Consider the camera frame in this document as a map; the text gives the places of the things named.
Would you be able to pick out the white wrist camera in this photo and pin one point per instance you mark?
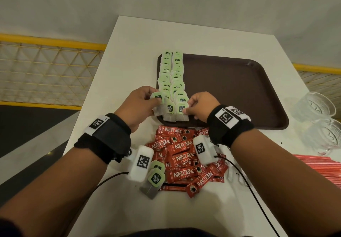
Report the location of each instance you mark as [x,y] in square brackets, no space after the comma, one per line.
[141,163]
[203,149]

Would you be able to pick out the black right wristband with markers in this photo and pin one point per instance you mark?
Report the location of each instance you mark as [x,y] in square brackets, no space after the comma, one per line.
[231,130]

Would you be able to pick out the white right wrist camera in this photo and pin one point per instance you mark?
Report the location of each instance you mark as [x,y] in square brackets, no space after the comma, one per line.
[203,149]

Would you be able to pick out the person's right hand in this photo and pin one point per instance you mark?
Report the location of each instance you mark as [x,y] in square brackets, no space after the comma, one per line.
[203,106]

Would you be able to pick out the pile of green tea bags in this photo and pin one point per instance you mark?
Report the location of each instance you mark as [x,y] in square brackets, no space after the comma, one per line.
[154,178]

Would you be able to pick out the person's dark sleeve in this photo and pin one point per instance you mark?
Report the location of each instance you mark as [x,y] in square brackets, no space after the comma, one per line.
[10,228]

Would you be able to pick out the black wristband with markers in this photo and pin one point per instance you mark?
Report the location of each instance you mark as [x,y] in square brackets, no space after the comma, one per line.
[231,130]
[109,138]

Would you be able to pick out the pile of red stirrer sticks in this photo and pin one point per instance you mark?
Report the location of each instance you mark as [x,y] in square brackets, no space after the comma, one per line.
[322,168]

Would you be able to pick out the black left wristband with markers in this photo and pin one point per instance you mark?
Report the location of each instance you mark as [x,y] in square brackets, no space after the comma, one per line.
[109,138]

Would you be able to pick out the pile of white sugar sachets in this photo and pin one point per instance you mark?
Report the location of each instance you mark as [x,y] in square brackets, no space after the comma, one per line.
[237,175]

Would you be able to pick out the green tagged tea bag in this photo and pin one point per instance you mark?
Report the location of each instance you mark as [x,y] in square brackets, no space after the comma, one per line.
[182,110]
[158,99]

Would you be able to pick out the brown tray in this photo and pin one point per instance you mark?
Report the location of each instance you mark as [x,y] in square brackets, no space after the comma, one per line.
[234,93]

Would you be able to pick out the person's left forearm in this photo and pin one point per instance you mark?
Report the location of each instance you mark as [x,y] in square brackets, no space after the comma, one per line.
[48,196]

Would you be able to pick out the pile of red Nescafe sachets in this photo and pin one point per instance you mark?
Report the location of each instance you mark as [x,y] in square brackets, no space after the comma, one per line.
[183,159]

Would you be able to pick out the person's dark shirt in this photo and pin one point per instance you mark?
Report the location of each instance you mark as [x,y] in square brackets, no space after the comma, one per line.
[173,232]

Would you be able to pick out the person's right forearm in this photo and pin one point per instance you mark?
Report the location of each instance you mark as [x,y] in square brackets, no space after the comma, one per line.
[287,191]

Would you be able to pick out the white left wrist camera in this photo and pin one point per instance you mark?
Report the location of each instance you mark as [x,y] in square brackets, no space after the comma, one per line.
[141,163]

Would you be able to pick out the yellow mesh railing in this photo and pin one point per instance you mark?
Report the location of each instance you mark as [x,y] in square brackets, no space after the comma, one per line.
[48,74]
[319,69]

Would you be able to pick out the person's left hand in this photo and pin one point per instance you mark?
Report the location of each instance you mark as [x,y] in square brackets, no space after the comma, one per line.
[136,109]

